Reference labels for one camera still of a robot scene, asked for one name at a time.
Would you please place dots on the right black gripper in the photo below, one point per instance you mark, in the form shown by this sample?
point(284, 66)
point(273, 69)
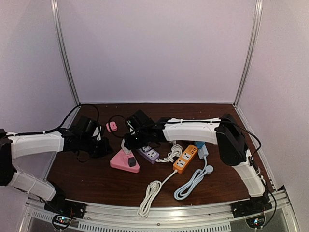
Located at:
point(131, 145)

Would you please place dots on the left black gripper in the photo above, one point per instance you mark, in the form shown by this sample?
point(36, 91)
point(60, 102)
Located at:
point(105, 148)

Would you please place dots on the white charger plug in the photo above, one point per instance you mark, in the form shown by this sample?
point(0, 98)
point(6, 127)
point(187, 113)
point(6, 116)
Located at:
point(124, 149)

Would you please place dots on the purple power strip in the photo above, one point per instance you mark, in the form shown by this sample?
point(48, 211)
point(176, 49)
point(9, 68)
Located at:
point(149, 154)

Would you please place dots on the pink square plug adapter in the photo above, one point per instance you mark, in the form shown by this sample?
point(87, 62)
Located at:
point(111, 127)

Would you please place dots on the pink triangular socket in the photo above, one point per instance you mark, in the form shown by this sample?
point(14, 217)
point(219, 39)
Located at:
point(120, 161)

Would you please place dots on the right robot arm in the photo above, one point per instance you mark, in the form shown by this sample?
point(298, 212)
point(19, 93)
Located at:
point(221, 131)

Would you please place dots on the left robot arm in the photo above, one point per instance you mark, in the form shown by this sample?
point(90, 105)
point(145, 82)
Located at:
point(16, 145)

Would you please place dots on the black charger plug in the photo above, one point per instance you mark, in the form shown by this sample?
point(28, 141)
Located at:
point(131, 162)

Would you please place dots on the blue square plug adapter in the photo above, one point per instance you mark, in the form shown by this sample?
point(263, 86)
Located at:
point(199, 144)

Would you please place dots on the orange power strip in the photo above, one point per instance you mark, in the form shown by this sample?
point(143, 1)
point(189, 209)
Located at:
point(184, 160)

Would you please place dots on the light blue power strip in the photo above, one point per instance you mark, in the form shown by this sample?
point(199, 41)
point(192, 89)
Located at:
point(203, 152)

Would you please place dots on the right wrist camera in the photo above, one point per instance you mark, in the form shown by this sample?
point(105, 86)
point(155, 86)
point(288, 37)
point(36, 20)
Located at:
point(140, 120)

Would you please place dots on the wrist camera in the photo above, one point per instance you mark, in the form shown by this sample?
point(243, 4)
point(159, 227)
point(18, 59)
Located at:
point(87, 128)
point(140, 120)

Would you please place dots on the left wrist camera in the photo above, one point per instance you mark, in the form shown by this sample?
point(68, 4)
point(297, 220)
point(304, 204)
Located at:
point(87, 128)

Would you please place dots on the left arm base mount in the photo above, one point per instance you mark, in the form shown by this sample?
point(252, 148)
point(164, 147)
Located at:
point(60, 205)

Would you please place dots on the aluminium front rail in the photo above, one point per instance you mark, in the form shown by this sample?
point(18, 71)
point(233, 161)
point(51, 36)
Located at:
point(217, 217)

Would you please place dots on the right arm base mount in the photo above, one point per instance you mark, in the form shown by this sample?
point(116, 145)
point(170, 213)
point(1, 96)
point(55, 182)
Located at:
point(253, 205)

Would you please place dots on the left aluminium post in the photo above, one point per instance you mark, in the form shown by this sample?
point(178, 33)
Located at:
point(63, 52)

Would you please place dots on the aluminium post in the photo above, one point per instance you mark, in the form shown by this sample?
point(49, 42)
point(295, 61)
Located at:
point(257, 16)
point(63, 52)

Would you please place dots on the right aluminium post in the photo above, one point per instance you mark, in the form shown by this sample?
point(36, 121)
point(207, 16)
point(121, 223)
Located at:
point(257, 16)

